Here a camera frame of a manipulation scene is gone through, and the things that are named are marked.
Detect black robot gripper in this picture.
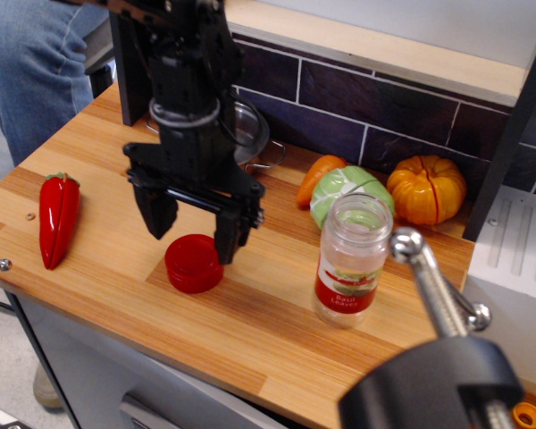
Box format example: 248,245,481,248
123,100,264,265

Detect red plastic jar cap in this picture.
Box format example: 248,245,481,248
164,234,224,294

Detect clear basil spice jar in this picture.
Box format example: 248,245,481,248
313,193,393,329

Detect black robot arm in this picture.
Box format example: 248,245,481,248
95,1,264,265

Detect small steel pot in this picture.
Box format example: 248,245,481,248
149,100,278,181

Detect green toy cabbage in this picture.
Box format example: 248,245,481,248
310,165,395,229

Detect red toy chili pepper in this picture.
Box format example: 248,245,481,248
39,172,80,270

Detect orange toy carrot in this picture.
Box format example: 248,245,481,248
296,155,348,208

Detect dark shelf side panel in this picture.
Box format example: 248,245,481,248
109,13,153,126

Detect person leg in jeans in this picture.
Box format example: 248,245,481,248
0,1,108,165

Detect beige shoe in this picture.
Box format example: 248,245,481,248
32,365,63,409

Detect orange toy pumpkin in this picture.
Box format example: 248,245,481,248
387,156,467,225

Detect black metal clamp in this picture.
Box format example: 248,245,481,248
339,227,523,428

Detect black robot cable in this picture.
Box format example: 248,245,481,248
209,84,264,148

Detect grey drawer handle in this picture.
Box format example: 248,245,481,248
119,394,180,429

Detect black vertical post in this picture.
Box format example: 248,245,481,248
462,49,536,242

